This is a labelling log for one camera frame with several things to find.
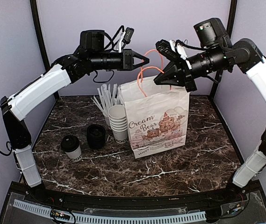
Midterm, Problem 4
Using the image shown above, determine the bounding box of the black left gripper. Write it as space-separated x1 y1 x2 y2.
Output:
90 48 150 70

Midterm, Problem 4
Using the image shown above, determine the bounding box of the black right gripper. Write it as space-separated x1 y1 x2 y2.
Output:
154 44 230 91

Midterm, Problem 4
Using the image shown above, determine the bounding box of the printed paper takeout bag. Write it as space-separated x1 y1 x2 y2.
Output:
118 67 190 159

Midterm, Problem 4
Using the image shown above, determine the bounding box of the stack of white paper cups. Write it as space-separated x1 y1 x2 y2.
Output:
108 105 129 144

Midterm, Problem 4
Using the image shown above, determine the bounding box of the stack of black cup lids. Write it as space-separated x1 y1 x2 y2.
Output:
86 124 106 149

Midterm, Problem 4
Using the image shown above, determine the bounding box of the single black cup lid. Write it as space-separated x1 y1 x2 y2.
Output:
60 135 79 152

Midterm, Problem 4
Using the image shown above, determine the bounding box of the single white paper cup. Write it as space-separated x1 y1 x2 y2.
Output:
66 146 82 162

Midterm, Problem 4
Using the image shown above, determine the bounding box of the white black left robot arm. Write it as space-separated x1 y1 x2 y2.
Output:
0 47 150 203

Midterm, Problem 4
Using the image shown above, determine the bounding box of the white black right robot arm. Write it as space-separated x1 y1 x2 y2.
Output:
154 39 266 203

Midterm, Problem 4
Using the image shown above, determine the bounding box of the bundle of wrapped white straws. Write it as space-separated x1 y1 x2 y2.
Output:
91 84 120 116

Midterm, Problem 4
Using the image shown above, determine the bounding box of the white cup holding straws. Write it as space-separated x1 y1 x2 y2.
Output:
103 112 110 127

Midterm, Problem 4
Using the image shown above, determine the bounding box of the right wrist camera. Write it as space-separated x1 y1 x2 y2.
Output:
194 18 232 48

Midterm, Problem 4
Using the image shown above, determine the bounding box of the black right corner post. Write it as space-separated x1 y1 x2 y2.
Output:
208 0 238 96

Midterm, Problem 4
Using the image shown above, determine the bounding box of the black corner post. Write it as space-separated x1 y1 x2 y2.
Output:
208 0 238 96
29 0 60 100

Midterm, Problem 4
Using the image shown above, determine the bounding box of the black left corner post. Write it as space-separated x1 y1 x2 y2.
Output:
29 0 60 100

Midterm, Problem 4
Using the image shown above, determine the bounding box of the black front table rail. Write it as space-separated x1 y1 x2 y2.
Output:
26 174 259 210

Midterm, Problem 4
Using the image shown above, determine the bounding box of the grey slotted cable duct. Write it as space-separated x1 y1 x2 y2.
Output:
12 199 207 224

